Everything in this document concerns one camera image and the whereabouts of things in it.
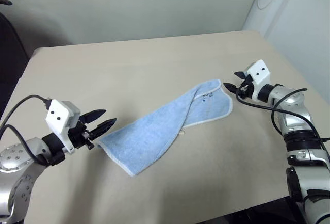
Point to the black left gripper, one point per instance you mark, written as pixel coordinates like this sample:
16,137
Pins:
77,135

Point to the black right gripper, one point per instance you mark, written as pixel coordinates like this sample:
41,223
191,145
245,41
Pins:
247,86

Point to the light blue towel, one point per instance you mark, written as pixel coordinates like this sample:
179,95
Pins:
149,131

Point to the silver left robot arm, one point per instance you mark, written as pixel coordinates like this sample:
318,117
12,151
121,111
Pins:
15,157

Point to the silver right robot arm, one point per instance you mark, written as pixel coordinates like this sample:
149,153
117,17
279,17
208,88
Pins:
296,120

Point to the white panel with oval recess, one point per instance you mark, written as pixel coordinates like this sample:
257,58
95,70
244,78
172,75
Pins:
296,7

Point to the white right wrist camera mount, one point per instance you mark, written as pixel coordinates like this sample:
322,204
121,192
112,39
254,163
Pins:
259,73

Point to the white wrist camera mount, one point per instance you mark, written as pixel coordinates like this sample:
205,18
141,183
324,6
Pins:
58,115
259,73

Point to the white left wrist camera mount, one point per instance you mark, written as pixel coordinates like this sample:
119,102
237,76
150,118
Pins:
58,115

